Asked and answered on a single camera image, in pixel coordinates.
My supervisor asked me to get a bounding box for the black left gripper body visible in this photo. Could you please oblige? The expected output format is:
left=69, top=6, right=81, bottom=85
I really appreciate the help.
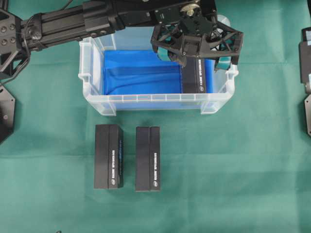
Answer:
left=151, top=16, right=243, bottom=67

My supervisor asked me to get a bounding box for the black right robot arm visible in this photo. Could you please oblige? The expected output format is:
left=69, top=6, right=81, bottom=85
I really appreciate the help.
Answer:
left=298, top=27, right=311, bottom=94

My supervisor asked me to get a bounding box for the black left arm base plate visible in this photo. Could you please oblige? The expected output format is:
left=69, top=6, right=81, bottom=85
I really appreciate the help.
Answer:
left=0, top=85, right=16, bottom=143

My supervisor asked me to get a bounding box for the clear plastic storage case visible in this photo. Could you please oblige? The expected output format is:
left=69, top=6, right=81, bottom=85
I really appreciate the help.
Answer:
left=78, top=27, right=239, bottom=116

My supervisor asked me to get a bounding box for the blue sheet in case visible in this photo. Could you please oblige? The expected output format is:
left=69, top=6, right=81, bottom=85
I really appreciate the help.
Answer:
left=102, top=50, right=219, bottom=96

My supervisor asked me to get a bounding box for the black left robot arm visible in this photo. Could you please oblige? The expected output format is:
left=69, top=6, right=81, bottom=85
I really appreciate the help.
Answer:
left=0, top=0, right=243, bottom=84

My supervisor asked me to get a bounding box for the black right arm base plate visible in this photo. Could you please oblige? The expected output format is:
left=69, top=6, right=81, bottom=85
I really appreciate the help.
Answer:
left=302, top=90, right=311, bottom=136

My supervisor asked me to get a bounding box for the black teal left gripper finger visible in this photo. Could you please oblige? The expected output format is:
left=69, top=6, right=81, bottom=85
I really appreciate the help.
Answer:
left=156, top=47, right=171, bottom=62
left=215, top=57, right=231, bottom=72

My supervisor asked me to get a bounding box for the black box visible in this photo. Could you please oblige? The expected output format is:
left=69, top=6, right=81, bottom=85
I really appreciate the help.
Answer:
left=135, top=127, right=161, bottom=192
left=181, top=57, right=207, bottom=94
left=94, top=124, right=124, bottom=189

